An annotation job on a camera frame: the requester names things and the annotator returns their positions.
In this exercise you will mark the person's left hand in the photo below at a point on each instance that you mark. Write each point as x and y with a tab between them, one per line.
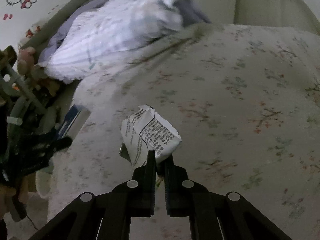
15	195

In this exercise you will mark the plaid pillow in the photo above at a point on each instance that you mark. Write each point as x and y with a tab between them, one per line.
112	35

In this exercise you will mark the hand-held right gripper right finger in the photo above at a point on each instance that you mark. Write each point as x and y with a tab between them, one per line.
170	180

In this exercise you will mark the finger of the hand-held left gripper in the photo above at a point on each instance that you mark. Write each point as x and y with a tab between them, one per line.
61	143

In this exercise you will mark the blue and white carton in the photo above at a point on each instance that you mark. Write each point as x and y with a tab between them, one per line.
72	122

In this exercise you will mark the white printed packet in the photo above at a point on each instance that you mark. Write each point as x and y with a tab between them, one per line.
150	132

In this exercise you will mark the brown plush toy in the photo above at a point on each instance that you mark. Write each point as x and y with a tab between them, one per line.
27	60

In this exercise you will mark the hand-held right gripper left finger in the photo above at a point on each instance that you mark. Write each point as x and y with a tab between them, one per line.
150	180

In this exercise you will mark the floral bed sheet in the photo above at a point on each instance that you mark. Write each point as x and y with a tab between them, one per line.
225	92

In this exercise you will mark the lavender quilt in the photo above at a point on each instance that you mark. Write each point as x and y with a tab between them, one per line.
60	40

